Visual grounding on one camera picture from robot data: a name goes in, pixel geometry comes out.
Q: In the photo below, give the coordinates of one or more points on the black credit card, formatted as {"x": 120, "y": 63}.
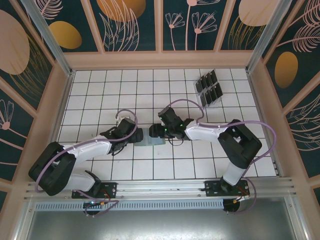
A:
{"x": 219, "y": 89}
{"x": 203, "y": 99}
{"x": 198, "y": 85}
{"x": 213, "y": 93}
{"x": 203, "y": 82}
{"x": 208, "y": 96}
{"x": 208, "y": 79}
{"x": 213, "y": 76}

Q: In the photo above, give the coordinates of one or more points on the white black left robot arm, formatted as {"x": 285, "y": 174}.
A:
{"x": 87, "y": 151}

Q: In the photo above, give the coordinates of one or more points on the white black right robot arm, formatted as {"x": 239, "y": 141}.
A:
{"x": 207, "y": 131}

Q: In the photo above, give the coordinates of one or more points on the clear acrylic card stand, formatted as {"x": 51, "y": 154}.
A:
{"x": 212, "y": 105}

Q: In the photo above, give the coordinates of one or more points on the grey metal sheet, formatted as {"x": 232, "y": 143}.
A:
{"x": 162, "y": 225}

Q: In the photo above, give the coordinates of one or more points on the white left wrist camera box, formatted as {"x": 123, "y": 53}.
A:
{"x": 122, "y": 119}

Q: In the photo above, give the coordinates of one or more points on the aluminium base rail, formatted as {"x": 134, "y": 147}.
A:
{"x": 162, "y": 186}

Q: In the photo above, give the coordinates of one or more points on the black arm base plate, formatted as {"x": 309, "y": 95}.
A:
{"x": 110, "y": 190}
{"x": 212, "y": 188}

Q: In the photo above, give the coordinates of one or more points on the wall panel with pink flowers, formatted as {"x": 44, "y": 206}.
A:
{"x": 190, "y": 37}

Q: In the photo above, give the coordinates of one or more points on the dark wall panel with oval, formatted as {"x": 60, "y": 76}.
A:
{"x": 65, "y": 35}

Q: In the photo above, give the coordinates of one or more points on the wall panel single flower outline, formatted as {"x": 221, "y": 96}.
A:
{"x": 10, "y": 125}

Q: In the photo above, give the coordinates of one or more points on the aluminium frame post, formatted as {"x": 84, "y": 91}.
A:
{"x": 263, "y": 37}
{"x": 52, "y": 37}

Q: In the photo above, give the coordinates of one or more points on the wall panel circle and leaves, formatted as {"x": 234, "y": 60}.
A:
{"x": 120, "y": 10}

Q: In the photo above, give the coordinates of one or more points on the wall panel oval and ferns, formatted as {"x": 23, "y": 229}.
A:
{"x": 287, "y": 70}

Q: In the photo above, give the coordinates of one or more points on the wall panel pink circle grasses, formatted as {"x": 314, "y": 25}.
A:
{"x": 250, "y": 12}

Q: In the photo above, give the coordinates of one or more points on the wall panel pink leaf outlines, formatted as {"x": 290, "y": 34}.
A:
{"x": 305, "y": 130}

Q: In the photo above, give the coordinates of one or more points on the wall panel large pink circle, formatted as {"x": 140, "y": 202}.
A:
{"x": 12, "y": 50}

